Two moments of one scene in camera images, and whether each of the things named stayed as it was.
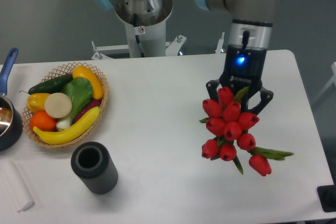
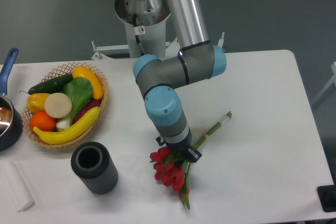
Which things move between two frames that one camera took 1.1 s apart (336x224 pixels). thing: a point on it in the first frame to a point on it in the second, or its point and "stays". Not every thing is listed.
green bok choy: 80,90 stays
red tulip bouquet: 226,124 to 172,169
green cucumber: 52,86 stays
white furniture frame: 333,79 stays
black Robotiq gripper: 245,66 to 179,150
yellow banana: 62,135 stays
